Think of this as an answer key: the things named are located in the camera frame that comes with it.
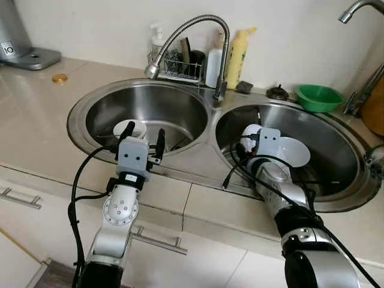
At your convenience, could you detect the white ceramic cup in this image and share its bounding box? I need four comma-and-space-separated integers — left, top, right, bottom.
113, 119, 148, 142

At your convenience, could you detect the white floral plate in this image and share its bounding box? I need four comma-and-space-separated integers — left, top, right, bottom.
242, 123, 311, 169

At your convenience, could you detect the stainless steel double sink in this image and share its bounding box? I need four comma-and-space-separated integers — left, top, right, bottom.
66, 77, 384, 214

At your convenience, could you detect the small black sponge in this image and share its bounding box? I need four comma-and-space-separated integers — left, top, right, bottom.
236, 80, 254, 95

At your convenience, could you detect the black sink stopper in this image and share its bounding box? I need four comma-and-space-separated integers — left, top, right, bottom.
266, 84, 290, 101

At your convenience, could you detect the green plastic bowl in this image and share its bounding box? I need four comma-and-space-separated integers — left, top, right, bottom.
295, 84, 346, 113

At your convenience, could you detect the white plastic bottle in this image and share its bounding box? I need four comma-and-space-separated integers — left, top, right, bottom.
205, 30, 224, 89

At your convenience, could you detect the yellow detergent bottle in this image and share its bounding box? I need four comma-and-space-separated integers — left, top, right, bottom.
225, 27, 257, 89

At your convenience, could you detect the clear soap pump bottle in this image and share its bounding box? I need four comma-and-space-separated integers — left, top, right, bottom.
150, 23, 167, 67

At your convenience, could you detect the chrome gooseneck faucet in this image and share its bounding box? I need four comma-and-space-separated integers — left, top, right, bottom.
338, 0, 384, 118

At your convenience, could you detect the white base cabinet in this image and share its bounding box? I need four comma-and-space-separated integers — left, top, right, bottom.
0, 174, 384, 288

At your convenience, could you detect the brown wooden board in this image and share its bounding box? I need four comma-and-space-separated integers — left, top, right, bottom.
362, 75, 384, 137

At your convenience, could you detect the round shiny steel object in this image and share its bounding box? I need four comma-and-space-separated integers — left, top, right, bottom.
363, 146, 384, 181

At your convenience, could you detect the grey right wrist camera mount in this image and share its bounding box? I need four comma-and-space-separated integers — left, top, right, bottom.
255, 127, 281, 160

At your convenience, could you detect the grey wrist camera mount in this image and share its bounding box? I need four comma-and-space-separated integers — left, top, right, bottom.
116, 137, 151, 175
255, 127, 281, 160

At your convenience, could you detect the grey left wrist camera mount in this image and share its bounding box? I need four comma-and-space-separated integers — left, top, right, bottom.
116, 137, 151, 175

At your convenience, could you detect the flexible steel hose faucet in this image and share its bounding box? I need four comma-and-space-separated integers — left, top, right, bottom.
144, 14, 232, 101

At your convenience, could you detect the wire sink caddy rack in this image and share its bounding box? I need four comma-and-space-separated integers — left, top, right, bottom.
147, 51, 203, 83

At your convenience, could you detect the steel cabinet bar handle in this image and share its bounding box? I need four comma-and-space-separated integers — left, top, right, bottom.
0, 187, 43, 211
131, 225, 188, 256

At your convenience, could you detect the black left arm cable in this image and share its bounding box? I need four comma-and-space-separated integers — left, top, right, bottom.
67, 144, 119, 286

